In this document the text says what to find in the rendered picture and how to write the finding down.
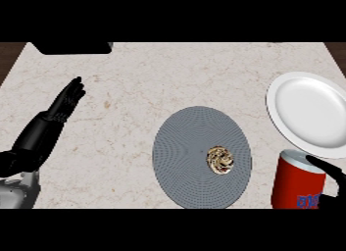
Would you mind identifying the grey round placemat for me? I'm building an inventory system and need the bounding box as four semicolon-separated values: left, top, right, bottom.
150;105;252;210

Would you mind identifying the black appliance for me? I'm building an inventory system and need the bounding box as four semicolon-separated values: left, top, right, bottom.
31;42;113;56

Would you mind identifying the red can with blue print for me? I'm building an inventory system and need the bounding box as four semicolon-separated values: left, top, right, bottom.
269;149;328;210

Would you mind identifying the white round plate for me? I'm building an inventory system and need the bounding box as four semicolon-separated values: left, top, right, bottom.
264;71;346;160

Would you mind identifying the small beige patterned can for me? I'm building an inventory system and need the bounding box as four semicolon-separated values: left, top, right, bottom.
205;145;236;176

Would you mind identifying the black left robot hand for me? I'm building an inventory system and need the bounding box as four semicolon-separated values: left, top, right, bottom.
0;76;87;179

